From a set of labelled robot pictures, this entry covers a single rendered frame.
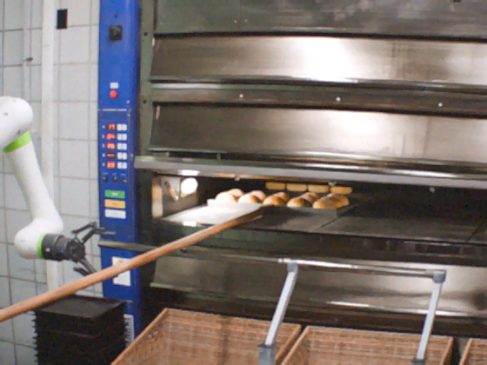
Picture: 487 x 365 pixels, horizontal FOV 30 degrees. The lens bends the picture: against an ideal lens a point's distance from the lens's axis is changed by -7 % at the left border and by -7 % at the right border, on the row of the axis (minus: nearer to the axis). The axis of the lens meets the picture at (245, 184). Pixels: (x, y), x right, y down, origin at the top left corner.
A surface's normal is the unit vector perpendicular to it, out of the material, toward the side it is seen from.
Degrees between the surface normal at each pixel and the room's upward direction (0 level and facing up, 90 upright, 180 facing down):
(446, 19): 90
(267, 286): 70
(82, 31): 90
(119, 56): 90
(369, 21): 90
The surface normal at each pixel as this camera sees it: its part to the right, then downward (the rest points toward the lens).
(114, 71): -0.40, 0.13
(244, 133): -0.39, -0.21
